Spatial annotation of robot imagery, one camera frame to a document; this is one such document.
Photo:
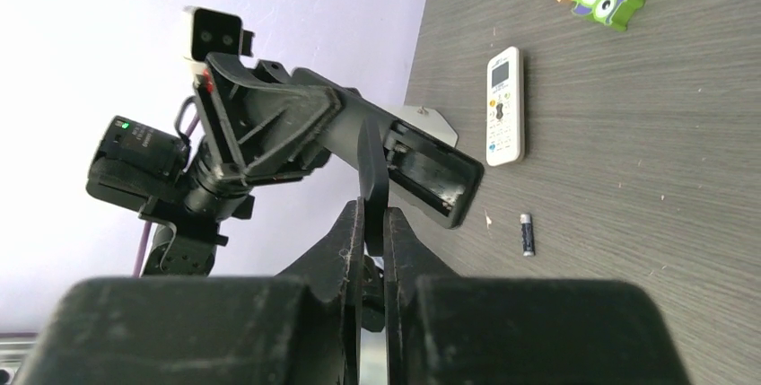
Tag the black battery compartment cover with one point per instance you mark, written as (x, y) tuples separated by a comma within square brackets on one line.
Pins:
[(374, 184)]

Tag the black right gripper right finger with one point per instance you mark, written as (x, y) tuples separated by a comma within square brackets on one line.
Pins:
[(443, 328)]

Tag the white remote control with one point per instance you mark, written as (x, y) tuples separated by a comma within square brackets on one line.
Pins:
[(505, 127)]

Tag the black remote control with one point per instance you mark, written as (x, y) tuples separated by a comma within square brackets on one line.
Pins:
[(429, 174)]

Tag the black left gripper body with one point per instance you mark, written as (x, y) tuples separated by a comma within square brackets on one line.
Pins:
[(223, 199)]

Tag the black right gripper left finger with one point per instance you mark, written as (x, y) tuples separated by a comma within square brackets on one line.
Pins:
[(299, 327)]

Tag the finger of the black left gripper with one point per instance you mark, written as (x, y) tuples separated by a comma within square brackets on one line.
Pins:
[(268, 71), (263, 134)]

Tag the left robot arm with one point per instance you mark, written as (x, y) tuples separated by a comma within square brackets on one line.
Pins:
[(146, 170)]

